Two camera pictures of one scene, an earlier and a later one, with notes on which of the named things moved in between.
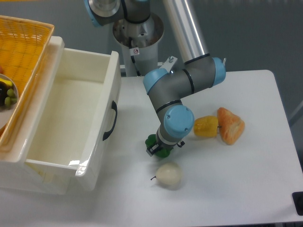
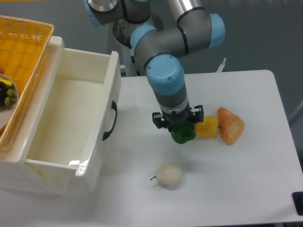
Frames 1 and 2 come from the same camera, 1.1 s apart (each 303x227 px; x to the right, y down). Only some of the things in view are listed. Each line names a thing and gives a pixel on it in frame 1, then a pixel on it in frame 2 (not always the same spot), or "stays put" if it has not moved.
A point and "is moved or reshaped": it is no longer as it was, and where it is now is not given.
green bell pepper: x=151 y=141 is moved or reshaped
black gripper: x=161 y=144 -> x=169 y=119
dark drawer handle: x=106 y=134 stays put
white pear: x=169 y=173 stays put
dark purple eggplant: x=4 y=87 stays put
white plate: x=6 y=113 stays put
